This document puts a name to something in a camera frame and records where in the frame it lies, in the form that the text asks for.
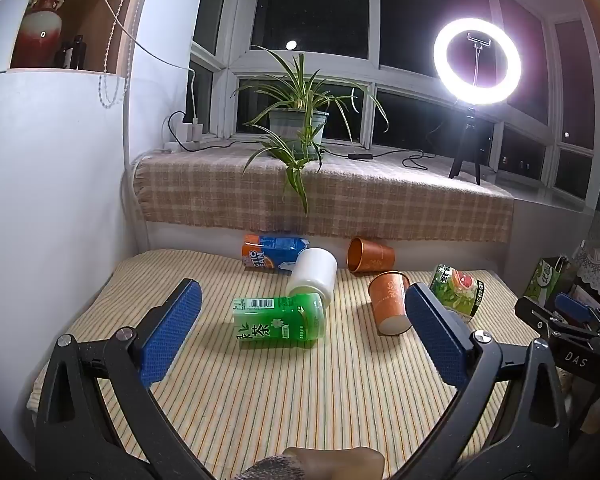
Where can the green box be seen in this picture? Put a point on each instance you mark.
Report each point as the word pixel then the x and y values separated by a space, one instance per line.
pixel 545 280

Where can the white plastic cup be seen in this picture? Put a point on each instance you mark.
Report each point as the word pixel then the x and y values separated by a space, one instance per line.
pixel 314 275

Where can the dark bottle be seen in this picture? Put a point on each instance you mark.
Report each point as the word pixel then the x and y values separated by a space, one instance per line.
pixel 76 52

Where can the person's left hand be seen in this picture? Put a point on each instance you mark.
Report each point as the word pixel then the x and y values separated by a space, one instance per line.
pixel 340 462

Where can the striped mat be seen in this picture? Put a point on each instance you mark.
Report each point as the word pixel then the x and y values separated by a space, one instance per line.
pixel 260 390

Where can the grey plant pot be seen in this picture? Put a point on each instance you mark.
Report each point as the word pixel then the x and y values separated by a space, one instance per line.
pixel 285 122

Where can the copper brown cup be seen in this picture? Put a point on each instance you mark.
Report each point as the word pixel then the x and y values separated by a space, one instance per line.
pixel 370 255

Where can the white charger plug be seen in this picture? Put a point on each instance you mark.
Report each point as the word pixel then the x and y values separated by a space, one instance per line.
pixel 190 130

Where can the black power adapter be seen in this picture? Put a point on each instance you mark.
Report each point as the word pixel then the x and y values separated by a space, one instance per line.
pixel 360 155

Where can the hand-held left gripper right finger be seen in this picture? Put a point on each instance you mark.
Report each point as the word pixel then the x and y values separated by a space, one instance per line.
pixel 437 332

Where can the green fruit print cup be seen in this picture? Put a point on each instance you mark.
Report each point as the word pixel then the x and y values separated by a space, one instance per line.
pixel 457 290

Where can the plaid cloth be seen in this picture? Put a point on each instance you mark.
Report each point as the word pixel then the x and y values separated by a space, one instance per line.
pixel 380 200

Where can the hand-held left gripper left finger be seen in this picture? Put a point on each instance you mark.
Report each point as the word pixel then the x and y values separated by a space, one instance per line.
pixel 172 332

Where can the orange paper cup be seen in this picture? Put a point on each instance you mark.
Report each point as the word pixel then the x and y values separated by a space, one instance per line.
pixel 389 302

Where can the spider plant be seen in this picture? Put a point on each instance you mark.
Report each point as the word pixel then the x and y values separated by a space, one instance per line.
pixel 292 87

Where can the blue orange drink can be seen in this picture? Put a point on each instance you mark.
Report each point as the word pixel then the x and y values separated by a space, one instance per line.
pixel 272 252

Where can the red and white vase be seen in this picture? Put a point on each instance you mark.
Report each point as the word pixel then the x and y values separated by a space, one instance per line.
pixel 40 35

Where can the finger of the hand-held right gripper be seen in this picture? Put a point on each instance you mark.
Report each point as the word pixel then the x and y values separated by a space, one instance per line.
pixel 535 312
pixel 572 307

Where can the black tripod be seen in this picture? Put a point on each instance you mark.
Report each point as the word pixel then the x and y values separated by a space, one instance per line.
pixel 467 132

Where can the white window frame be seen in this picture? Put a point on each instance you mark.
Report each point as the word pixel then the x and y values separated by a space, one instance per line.
pixel 373 75

